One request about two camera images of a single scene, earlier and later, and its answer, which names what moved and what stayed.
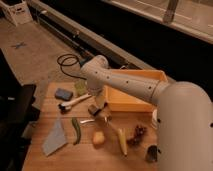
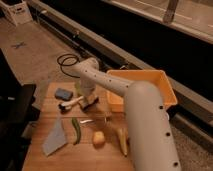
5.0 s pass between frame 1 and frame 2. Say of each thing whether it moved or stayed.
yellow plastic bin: stayed
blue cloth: stayed
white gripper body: moved
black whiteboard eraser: moved
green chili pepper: stayed
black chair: stayed
